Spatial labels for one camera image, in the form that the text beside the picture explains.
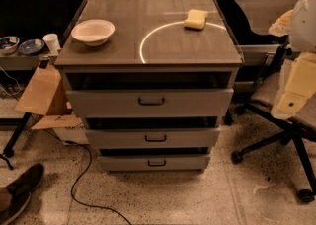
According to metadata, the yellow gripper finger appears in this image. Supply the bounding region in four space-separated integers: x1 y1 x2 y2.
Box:
276 52 316 115

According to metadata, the grey bottom drawer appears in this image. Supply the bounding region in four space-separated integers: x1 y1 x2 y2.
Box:
98 147 210 173

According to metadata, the grey drawer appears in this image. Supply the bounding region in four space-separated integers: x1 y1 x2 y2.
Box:
86 117 220 149
98 147 210 173
66 72 233 117

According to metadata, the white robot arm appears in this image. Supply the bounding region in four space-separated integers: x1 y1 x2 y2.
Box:
269 0 316 119

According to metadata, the grey drawer cabinet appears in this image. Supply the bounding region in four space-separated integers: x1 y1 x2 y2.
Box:
53 0 245 174

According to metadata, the grey middle drawer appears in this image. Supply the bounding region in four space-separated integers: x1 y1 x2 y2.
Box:
86 117 220 149

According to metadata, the grey top drawer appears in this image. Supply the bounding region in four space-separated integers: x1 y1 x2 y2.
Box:
66 72 233 117

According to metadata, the grey office chair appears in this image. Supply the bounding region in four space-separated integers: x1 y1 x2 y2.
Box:
231 0 316 203

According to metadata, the yellow sponge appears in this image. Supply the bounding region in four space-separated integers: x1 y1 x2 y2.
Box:
184 9 208 30

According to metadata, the white paper cup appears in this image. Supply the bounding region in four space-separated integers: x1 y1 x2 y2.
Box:
42 34 60 53

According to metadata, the brown cardboard box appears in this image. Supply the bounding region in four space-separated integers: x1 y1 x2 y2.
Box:
15 64 89 144

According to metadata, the low grey side shelf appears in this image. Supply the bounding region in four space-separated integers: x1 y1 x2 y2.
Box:
0 50 57 71

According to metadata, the white patterned bowl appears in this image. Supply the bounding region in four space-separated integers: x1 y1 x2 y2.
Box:
0 36 20 55

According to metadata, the black shoe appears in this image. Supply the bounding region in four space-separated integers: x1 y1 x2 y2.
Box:
0 163 44 225

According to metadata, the black table leg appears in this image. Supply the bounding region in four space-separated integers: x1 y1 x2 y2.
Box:
3 112 31 158

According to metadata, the black floor cable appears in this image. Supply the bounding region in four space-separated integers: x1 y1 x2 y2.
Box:
42 128 132 225

